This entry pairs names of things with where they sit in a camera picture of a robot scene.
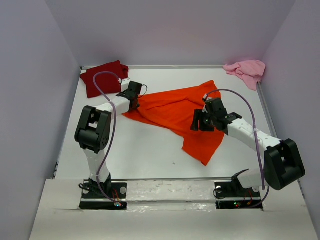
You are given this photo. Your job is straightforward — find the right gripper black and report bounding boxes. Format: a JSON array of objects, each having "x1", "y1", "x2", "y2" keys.
[{"x1": 189, "y1": 109, "x2": 216, "y2": 132}]

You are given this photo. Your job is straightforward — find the orange t-shirt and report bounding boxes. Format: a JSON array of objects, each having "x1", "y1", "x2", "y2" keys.
[{"x1": 123, "y1": 80, "x2": 225, "y2": 166}]

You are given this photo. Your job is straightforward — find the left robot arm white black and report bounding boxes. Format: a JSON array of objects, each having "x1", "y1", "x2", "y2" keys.
[{"x1": 74, "y1": 79, "x2": 145, "y2": 198}]

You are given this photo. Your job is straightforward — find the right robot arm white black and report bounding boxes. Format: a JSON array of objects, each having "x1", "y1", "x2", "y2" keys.
[{"x1": 190, "y1": 98, "x2": 306, "y2": 196}]

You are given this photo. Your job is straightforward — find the folded dark red t-shirt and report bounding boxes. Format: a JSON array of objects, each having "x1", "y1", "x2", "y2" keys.
[{"x1": 80, "y1": 60, "x2": 129, "y2": 99}]

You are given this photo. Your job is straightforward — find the pink t-shirt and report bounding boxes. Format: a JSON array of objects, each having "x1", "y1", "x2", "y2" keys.
[{"x1": 223, "y1": 60, "x2": 266, "y2": 91}]

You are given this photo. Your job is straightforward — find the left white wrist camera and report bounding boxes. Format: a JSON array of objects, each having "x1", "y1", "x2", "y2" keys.
[{"x1": 118, "y1": 78, "x2": 131, "y2": 93}]

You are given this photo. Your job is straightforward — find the back aluminium rail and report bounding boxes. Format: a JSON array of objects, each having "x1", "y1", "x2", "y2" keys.
[{"x1": 79, "y1": 64, "x2": 226, "y2": 70}]

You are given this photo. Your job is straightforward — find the aluminium rail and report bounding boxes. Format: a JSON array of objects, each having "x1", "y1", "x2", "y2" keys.
[
  {"x1": 112, "y1": 177, "x2": 232, "y2": 181},
  {"x1": 257, "y1": 82, "x2": 277, "y2": 137},
  {"x1": 79, "y1": 64, "x2": 226, "y2": 70}
]

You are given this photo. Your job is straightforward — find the front aluminium rail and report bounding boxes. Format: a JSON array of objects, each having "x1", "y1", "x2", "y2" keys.
[{"x1": 112, "y1": 177, "x2": 232, "y2": 181}]

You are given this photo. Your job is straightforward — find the right aluminium rail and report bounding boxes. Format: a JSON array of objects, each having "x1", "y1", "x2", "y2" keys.
[{"x1": 257, "y1": 82, "x2": 277, "y2": 137}]

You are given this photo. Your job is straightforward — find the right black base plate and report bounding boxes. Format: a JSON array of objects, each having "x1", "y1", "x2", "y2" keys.
[{"x1": 212, "y1": 181, "x2": 263, "y2": 210}]

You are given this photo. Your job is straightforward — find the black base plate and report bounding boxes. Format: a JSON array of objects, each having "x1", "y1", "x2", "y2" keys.
[
  {"x1": 78, "y1": 180, "x2": 128, "y2": 211},
  {"x1": 212, "y1": 181, "x2": 263, "y2": 210}
]

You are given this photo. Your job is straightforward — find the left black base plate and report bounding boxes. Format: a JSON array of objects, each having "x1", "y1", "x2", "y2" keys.
[{"x1": 78, "y1": 180, "x2": 128, "y2": 211}]

